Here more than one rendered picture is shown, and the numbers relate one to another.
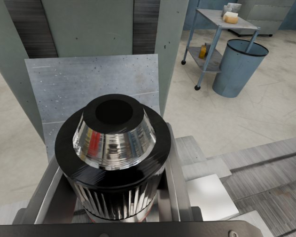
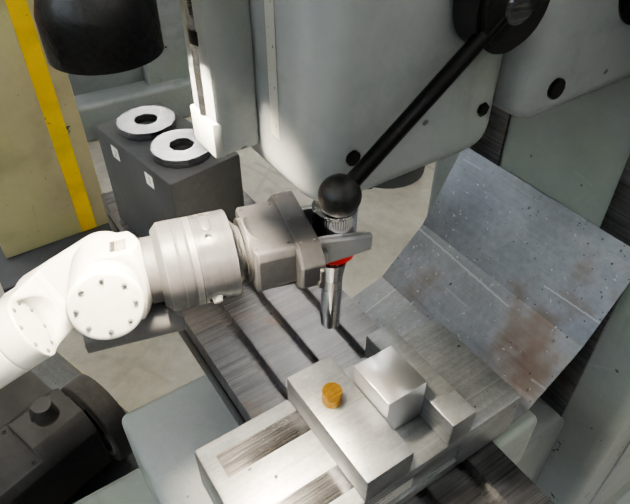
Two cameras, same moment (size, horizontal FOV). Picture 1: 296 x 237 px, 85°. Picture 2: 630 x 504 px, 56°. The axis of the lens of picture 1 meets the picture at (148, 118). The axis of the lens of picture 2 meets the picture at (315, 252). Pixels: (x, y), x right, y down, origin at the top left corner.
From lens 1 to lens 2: 55 cm
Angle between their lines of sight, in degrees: 54
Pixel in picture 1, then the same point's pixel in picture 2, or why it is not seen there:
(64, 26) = (525, 134)
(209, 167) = (446, 396)
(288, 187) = not seen: outside the picture
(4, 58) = not seen: hidden behind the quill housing
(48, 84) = (462, 189)
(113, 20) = (590, 160)
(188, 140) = (503, 391)
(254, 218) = (401, 448)
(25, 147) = not seen: hidden behind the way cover
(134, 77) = (573, 264)
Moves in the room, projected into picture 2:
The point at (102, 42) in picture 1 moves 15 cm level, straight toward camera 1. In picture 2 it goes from (562, 180) to (479, 215)
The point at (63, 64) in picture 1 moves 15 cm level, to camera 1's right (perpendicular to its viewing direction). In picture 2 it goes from (496, 176) to (546, 239)
